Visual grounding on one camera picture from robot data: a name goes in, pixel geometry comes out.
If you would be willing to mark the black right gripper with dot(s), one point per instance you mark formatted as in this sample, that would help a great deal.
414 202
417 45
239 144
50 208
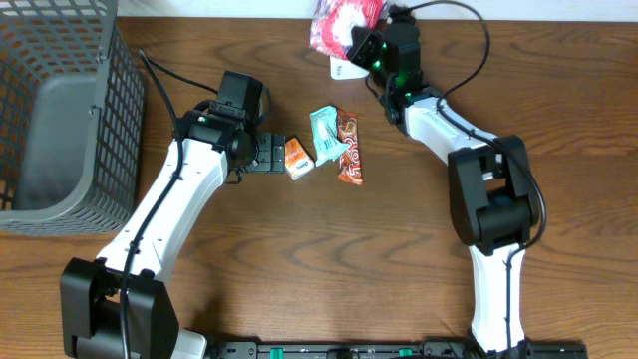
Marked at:
361 48

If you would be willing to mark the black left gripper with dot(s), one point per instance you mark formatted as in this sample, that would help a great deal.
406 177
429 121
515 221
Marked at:
272 153

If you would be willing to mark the purple snack box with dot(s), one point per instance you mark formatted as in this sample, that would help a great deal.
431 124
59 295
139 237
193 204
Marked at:
333 21

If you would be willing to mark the orange snack packet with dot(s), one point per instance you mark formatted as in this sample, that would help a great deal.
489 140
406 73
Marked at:
297 161

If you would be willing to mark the teal snack packet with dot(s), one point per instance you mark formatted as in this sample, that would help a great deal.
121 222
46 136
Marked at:
324 131

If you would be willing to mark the red-brown candy bar wrapper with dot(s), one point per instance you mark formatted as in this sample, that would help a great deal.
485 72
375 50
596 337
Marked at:
349 160

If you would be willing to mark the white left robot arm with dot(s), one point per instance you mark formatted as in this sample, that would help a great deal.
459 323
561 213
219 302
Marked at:
117 305

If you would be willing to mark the white barcode scanner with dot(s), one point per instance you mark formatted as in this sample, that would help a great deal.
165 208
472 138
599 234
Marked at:
345 70

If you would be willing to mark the grey plastic mesh basket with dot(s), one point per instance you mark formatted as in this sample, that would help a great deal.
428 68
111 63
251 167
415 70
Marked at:
72 109

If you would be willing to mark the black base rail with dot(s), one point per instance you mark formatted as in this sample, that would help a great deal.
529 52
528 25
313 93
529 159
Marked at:
430 349

